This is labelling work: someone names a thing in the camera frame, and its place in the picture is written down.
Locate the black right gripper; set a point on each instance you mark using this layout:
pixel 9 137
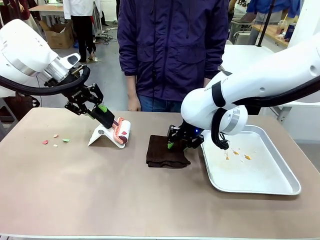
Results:
pixel 191 137

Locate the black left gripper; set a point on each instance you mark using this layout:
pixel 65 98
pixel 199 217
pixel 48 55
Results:
pixel 76 94

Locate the dark brown cloth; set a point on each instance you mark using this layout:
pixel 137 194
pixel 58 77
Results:
pixel 162 155

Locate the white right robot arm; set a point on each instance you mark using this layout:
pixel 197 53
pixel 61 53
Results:
pixel 250 82

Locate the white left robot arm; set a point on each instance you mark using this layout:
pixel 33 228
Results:
pixel 20 50

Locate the person's right hand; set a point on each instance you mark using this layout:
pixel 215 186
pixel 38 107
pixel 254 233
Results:
pixel 133 100

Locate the person's left hand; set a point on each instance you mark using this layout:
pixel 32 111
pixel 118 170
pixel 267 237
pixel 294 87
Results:
pixel 207 83

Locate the white lint roller stand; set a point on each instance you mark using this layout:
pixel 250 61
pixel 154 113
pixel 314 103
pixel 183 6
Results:
pixel 96 138

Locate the green paper scrap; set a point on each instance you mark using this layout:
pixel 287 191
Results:
pixel 65 140

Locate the pink paper scrap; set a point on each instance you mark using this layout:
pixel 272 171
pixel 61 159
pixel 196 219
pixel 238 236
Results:
pixel 55 135

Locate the blue jeans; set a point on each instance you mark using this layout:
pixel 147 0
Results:
pixel 160 103

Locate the red paper scrap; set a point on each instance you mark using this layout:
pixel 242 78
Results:
pixel 45 142

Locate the dark red chair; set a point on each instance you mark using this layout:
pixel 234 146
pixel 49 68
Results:
pixel 22 105

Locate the cardboard box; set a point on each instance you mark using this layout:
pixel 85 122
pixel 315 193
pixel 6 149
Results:
pixel 58 35

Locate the metal tray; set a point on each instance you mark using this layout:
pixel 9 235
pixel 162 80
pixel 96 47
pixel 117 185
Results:
pixel 250 175

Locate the bystander in white coat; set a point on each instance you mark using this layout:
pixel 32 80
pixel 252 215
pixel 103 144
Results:
pixel 83 25

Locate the purple jacket torso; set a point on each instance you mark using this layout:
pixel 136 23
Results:
pixel 172 50

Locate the wooden background table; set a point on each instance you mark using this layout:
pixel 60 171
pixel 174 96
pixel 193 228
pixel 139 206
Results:
pixel 47 8
pixel 270 32

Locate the black pole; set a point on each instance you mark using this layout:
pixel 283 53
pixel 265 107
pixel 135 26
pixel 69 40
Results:
pixel 265 22

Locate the plastic cup with straw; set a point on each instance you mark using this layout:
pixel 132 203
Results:
pixel 281 27

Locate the dark blue can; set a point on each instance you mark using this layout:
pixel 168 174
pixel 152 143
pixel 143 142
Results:
pixel 290 32

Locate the bystander in blue top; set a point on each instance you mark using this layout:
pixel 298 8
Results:
pixel 275 7

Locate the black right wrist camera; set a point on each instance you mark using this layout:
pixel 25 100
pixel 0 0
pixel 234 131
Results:
pixel 173 130

